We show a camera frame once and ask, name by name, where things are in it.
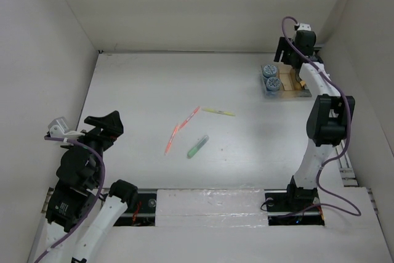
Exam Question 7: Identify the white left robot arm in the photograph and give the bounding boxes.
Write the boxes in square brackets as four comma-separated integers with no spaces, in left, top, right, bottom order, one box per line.
[35,111,138,262]

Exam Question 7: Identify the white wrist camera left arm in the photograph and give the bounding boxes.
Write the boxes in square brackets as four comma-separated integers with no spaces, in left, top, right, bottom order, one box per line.
[48,117,84,139]

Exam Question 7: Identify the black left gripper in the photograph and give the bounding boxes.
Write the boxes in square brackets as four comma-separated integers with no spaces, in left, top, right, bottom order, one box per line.
[63,110,124,184]

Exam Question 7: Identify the amber plastic container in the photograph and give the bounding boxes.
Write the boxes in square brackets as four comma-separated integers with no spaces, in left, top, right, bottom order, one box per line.
[278,64,304,99]

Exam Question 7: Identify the orange thin pen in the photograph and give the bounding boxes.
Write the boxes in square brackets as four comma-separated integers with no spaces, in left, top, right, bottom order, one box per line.
[164,124,179,155]

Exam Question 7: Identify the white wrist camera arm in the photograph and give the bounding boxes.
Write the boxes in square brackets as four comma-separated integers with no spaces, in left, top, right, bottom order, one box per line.
[294,23,312,31]
[48,117,84,139]

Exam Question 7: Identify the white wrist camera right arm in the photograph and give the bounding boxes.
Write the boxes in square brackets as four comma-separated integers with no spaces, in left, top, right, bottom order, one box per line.
[294,23,312,31]

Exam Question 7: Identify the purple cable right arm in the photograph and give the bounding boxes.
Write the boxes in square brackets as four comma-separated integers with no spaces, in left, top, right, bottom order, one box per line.
[281,16,361,217]

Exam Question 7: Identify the red thin pen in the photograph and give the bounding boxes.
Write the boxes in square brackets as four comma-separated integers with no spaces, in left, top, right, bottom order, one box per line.
[179,106,200,130]

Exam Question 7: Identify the white foam front board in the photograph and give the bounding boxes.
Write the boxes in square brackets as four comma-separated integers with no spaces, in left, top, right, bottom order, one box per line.
[155,188,268,228]

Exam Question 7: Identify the clear plastic container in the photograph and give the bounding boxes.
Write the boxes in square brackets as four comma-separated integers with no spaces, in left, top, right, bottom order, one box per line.
[260,64,282,97]

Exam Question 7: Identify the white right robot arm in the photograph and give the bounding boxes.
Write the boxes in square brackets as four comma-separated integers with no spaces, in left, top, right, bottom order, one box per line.
[272,23,355,216]

